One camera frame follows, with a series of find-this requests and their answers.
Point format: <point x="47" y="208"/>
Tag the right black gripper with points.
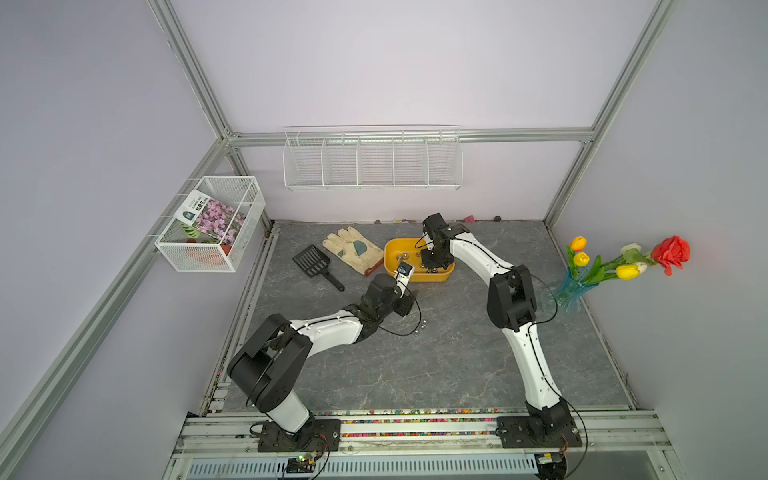
<point x="427" y="259"/>

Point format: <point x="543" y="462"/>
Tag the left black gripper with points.
<point x="406" y="303"/>

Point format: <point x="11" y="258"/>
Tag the yellow plastic storage box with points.
<point x="412" y="247"/>

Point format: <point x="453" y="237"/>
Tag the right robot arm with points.
<point x="511" y="306"/>

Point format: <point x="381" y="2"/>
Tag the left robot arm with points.
<point x="267" y="366"/>

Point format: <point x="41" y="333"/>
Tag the beige work glove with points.
<point x="355" y="250"/>

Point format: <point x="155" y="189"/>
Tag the black slotted scoop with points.
<point x="312" y="262"/>

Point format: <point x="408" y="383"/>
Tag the orange artificial tulip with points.
<point x="578" y="244"/>

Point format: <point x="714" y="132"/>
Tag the blue glass vase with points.
<point x="566" y="297"/>

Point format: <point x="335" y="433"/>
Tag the purple flower seed packet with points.
<point x="204" y="217"/>

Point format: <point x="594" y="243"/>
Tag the yellow white artificial tulip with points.
<point x="630" y="271"/>

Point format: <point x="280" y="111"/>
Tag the red artificial rose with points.
<point x="671" y="253"/>

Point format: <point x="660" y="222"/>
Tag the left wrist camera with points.
<point x="405" y="270"/>

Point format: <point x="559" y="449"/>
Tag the white wire wall shelf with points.
<point x="391" y="164"/>

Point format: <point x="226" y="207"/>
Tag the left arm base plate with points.
<point x="316" y="435"/>

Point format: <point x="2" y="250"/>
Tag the white wire basket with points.
<point x="186" y="255"/>

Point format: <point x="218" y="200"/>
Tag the aluminium frame rail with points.
<point x="345" y="134"/>

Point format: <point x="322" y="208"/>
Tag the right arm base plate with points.
<point x="517" y="432"/>

